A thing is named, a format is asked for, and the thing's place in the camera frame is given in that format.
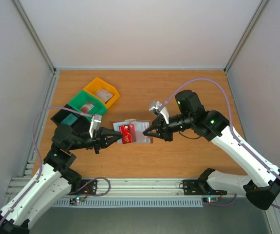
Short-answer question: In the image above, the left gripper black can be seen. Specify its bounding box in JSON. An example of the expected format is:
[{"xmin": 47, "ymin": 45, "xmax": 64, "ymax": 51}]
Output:
[{"xmin": 68, "ymin": 126, "xmax": 123, "ymax": 154}]

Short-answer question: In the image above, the brown leather card holder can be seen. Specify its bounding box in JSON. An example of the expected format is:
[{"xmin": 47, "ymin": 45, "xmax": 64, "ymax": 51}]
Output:
[{"xmin": 110, "ymin": 119, "xmax": 153, "ymax": 144}]

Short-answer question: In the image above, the red VIP credit card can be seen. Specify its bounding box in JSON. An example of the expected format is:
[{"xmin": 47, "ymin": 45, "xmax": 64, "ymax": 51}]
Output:
[{"xmin": 119, "ymin": 124, "xmax": 136, "ymax": 144}]

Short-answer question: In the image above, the red white credit card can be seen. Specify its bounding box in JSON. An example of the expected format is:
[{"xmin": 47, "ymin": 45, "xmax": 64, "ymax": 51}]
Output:
[{"xmin": 80, "ymin": 101, "xmax": 95, "ymax": 114}]

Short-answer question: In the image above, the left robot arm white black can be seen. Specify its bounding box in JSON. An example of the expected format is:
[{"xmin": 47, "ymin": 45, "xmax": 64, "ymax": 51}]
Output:
[{"xmin": 0, "ymin": 124, "xmax": 122, "ymax": 234}]

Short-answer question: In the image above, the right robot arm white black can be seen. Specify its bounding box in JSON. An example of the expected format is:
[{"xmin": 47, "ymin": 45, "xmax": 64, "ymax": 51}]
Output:
[{"xmin": 143, "ymin": 90, "xmax": 280, "ymax": 210}]

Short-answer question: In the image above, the cards stack in yellow bin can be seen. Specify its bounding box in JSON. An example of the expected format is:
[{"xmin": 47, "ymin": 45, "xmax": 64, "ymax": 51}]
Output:
[{"xmin": 95, "ymin": 89, "xmax": 113, "ymax": 103}]

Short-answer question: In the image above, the teal card in black bin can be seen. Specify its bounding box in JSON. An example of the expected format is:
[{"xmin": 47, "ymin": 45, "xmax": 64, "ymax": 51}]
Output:
[{"xmin": 61, "ymin": 114, "xmax": 78, "ymax": 126}]

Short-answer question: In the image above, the black plastic bin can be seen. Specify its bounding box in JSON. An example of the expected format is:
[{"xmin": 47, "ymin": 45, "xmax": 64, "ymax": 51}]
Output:
[{"xmin": 51, "ymin": 110, "xmax": 90, "ymax": 133}]

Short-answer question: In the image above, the green plastic bin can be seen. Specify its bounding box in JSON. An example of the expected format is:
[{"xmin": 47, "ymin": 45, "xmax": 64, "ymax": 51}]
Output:
[{"xmin": 68, "ymin": 90, "xmax": 107, "ymax": 116}]

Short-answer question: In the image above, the yellow plastic bin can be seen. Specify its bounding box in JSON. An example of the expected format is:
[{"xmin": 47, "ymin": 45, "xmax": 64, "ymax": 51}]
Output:
[{"xmin": 83, "ymin": 77, "xmax": 120, "ymax": 109}]

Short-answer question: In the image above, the left small circuit board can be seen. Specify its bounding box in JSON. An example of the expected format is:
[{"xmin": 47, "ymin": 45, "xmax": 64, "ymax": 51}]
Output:
[{"xmin": 69, "ymin": 197, "xmax": 85, "ymax": 205}]

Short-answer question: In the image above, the small circuit board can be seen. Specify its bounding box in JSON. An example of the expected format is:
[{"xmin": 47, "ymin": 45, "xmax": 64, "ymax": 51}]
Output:
[
  {"xmin": 69, "ymin": 197, "xmax": 85, "ymax": 205},
  {"xmin": 203, "ymin": 196, "xmax": 220, "ymax": 203}
]

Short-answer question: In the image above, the right small circuit board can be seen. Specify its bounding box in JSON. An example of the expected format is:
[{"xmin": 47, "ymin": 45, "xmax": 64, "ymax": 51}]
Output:
[{"xmin": 203, "ymin": 196, "xmax": 220, "ymax": 203}]

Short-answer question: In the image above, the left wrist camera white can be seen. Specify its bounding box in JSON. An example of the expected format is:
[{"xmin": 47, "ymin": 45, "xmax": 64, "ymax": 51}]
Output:
[{"xmin": 89, "ymin": 114, "xmax": 102, "ymax": 138}]

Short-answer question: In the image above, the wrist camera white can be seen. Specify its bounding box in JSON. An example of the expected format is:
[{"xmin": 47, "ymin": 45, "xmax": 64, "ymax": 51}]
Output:
[
  {"xmin": 89, "ymin": 114, "xmax": 102, "ymax": 138},
  {"xmin": 149, "ymin": 101, "xmax": 169, "ymax": 124}
]

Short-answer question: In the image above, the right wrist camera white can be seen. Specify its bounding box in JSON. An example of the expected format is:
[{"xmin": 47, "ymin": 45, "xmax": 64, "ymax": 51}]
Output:
[{"xmin": 149, "ymin": 101, "xmax": 169, "ymax": 124}]

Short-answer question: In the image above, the aluminium front rail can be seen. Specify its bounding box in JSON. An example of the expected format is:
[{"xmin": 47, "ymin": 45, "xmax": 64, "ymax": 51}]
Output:
[{"xmin": 5, "ymin": 177, "xmax": 274, "ymax": 198}]

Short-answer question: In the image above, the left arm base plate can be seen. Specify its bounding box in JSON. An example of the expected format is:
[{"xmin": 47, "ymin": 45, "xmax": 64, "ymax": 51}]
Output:
[{"xmin": 68, "ymin": 179, "xmax": 98, "ymax": 196}]

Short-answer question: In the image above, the grey slotted cable duct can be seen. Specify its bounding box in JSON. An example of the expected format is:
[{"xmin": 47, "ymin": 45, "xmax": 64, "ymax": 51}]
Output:
[{"xmin": 52, "ymin": 197, "xmax": 203, "ymax": 209}]

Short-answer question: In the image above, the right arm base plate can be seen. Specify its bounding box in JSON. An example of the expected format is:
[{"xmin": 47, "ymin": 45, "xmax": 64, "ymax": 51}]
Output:
[{"xmin": 179, "ymin": 179, "xmax": 227, "ymax": 196}]

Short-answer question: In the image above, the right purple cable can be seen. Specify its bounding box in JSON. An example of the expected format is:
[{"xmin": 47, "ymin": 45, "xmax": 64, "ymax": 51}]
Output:
[{"xmin": 160, "ymin": 78, "xmax": 280, "ymax": 211}]

